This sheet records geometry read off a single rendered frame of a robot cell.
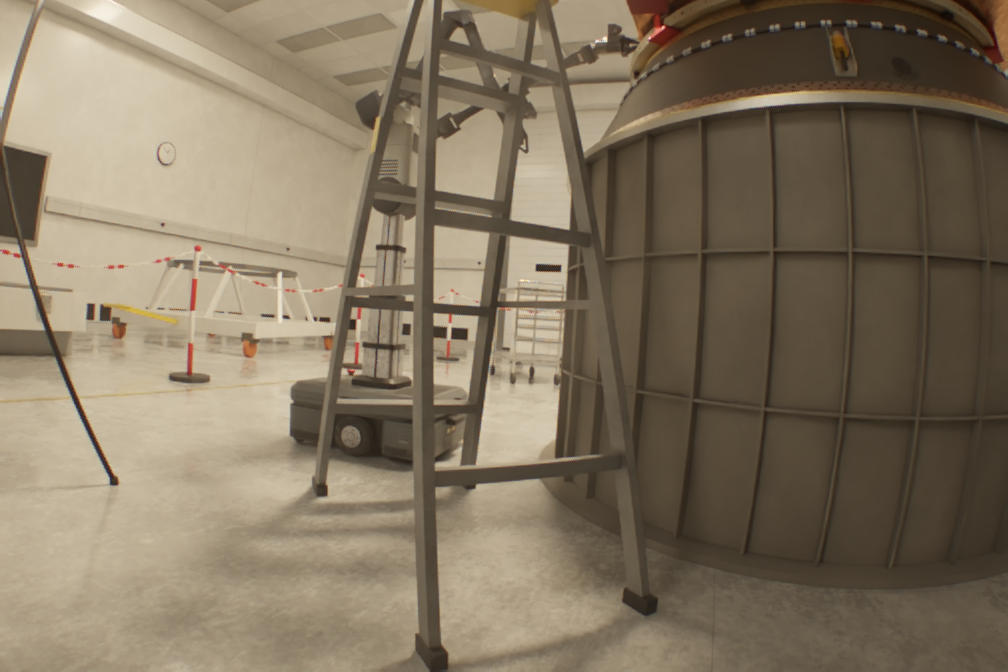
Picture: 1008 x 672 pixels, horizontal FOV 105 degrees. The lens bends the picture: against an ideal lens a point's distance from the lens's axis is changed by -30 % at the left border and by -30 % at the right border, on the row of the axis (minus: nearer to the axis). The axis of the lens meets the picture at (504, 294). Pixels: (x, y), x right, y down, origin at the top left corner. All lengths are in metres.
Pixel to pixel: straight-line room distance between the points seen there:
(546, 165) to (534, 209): 0.89
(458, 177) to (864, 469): 10.53
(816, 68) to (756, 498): 1.13
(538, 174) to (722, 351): 9.37
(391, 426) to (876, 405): 1.60
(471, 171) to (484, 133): 0.84
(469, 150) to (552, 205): 2.21
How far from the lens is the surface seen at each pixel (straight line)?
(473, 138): 11.46
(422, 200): 1.04
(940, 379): 1.44
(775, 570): 1.39
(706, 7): 2.00
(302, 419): 2.29
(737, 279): 1.41
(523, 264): 10.36
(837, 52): 1.62
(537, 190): 10.54
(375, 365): 2.31
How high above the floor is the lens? 0.58
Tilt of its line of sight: 3 degrees up
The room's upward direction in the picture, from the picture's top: 4 degrees clockwise
